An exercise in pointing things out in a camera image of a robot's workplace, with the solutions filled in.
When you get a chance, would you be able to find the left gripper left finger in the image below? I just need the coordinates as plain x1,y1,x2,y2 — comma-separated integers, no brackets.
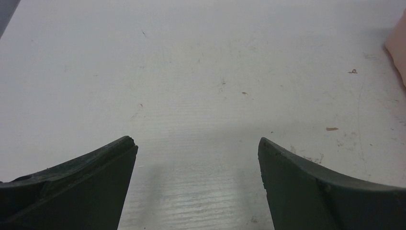
0,136,138,230

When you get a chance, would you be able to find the pink plastic bin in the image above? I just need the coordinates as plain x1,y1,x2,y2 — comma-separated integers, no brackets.
385,10,406,86

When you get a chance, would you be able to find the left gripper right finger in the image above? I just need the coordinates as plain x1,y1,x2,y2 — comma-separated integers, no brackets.
258,138,406,230

